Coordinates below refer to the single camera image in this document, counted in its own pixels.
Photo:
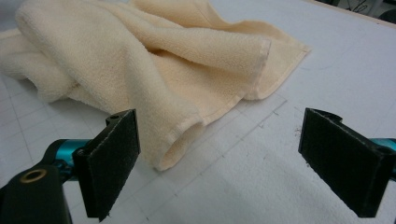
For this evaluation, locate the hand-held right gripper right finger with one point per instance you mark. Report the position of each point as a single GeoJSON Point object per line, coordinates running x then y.
{"type": "Point", "coordinates": [339, 161]}

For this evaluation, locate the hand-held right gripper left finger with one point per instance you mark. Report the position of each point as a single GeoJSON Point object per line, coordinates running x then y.
{"type": "Point", "coordinates": [115, 161]}

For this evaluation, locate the cream terry towel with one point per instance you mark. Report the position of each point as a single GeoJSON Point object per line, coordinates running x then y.
{"type": "Point", "coordinates": [130, 62]}

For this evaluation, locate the white felt mat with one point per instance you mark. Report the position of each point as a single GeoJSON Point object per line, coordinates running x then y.
{"type": "Point", "coordinates": [327, 62]}

